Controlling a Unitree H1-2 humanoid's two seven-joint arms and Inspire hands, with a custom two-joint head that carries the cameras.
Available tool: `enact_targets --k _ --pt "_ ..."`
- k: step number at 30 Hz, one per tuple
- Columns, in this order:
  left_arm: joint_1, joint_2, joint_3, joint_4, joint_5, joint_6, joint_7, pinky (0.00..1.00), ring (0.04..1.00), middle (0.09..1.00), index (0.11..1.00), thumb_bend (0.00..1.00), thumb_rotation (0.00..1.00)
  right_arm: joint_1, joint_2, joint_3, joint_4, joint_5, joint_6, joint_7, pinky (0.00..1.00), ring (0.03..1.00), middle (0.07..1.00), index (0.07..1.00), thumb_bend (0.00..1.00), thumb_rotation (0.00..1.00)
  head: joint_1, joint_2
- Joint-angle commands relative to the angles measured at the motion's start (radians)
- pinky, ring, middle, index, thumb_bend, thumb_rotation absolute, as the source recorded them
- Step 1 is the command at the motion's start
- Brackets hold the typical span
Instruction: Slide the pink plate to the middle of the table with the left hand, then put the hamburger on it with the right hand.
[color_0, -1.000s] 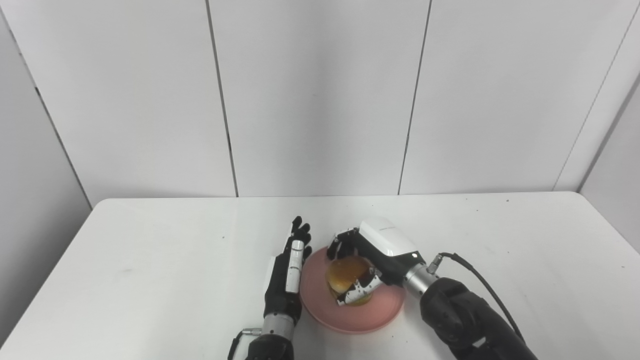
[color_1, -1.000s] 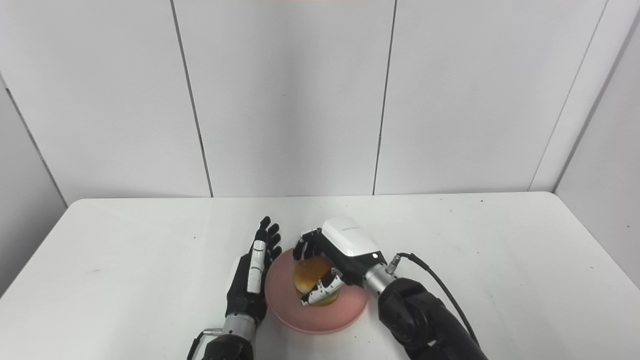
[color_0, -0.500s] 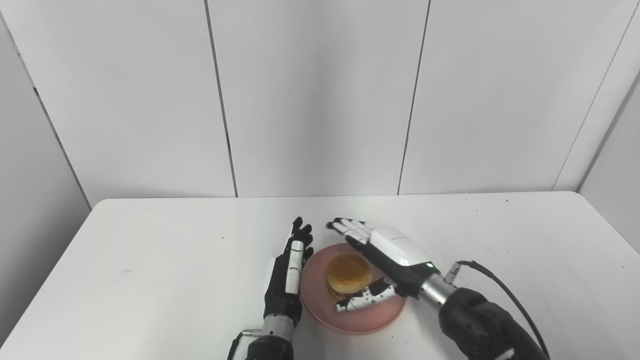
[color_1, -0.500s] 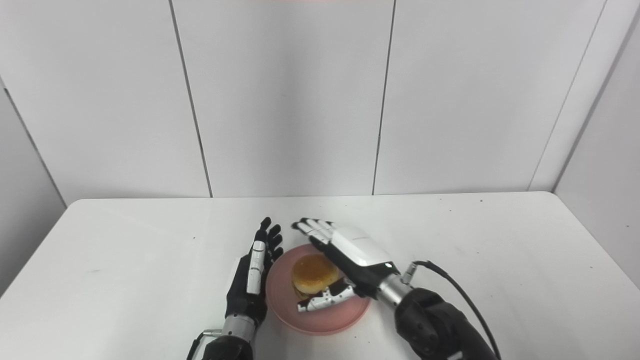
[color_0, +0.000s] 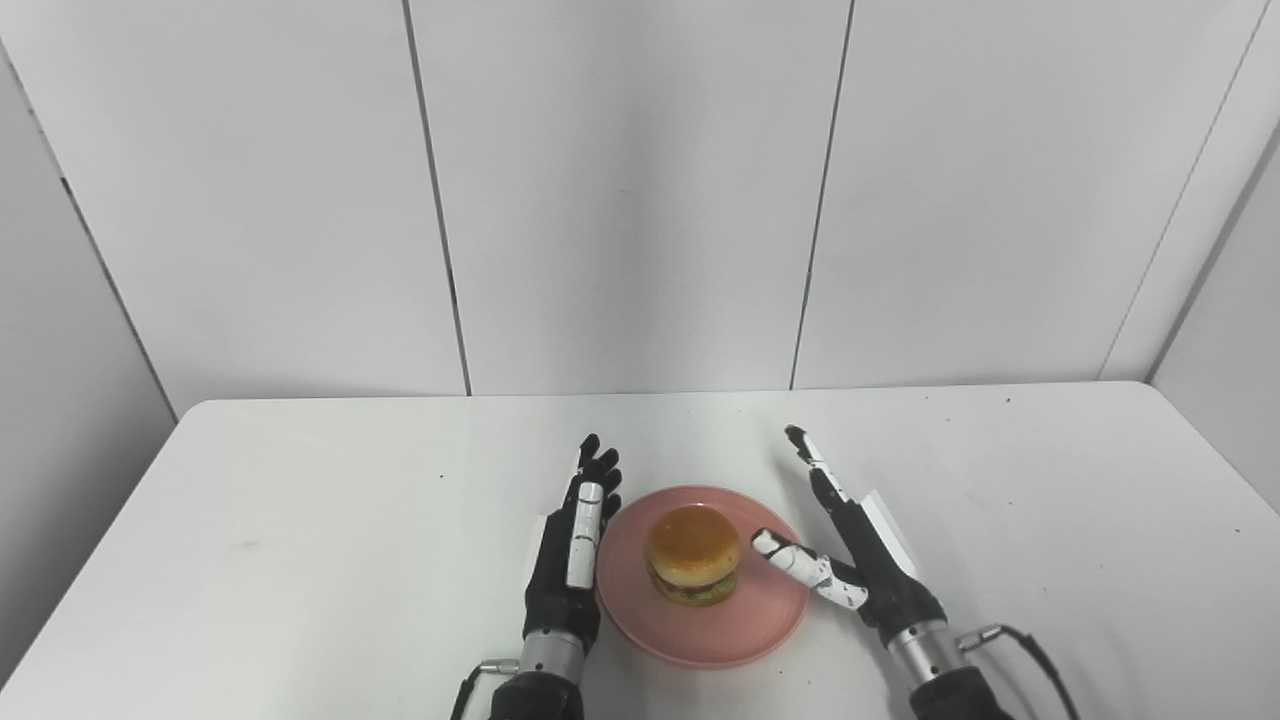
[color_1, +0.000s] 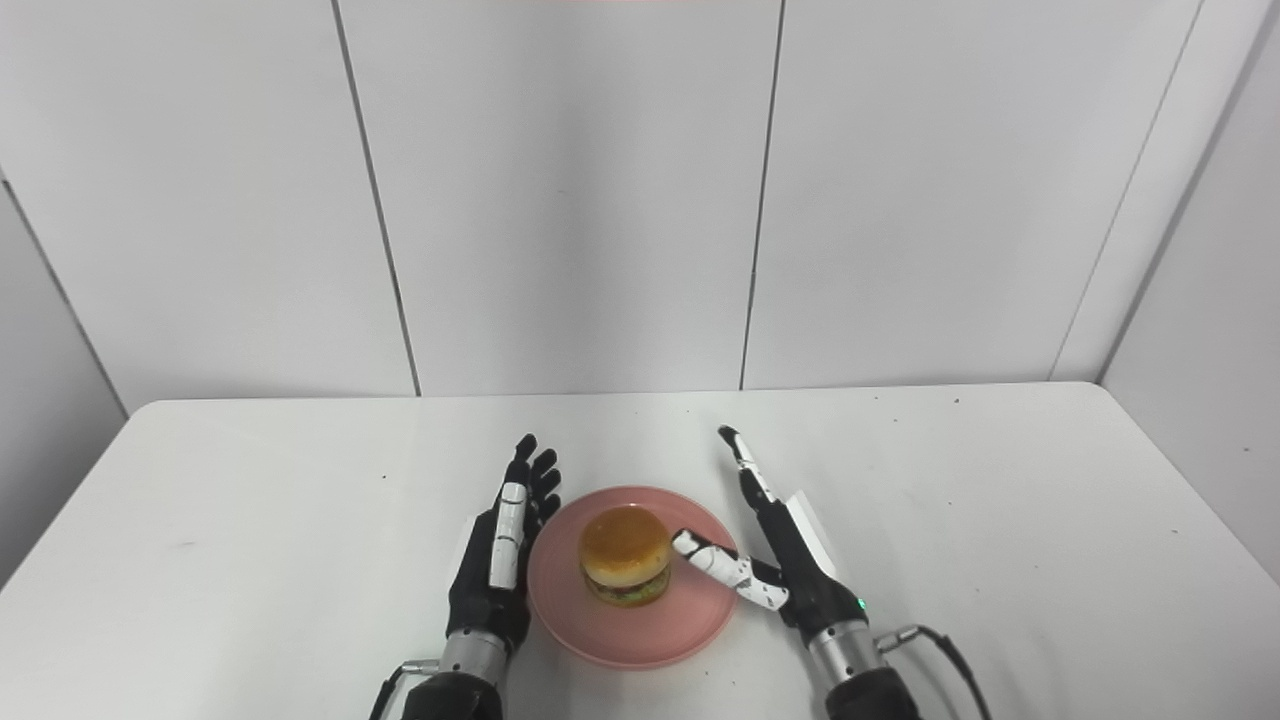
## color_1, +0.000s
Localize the pink round plate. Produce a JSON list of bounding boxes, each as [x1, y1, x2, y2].
[[527, 486, 741, 669]]

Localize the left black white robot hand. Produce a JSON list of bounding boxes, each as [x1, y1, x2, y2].
[[445, 433, 563, 656]]

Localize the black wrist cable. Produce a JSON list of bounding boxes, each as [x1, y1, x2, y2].
[[368, 658, 441, 720], [874, 624, 993, 720]]

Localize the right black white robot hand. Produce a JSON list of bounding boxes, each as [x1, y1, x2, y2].
[[671, 425, 867, 646]]

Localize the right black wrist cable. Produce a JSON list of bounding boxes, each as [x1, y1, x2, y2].
[[874, 624, 993, 720]]

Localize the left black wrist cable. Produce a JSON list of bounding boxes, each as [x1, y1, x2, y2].
[[368, 658, 441, 720]]

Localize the toy hamburger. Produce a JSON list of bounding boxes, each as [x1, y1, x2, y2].
[[578, 505, 673, 608]]

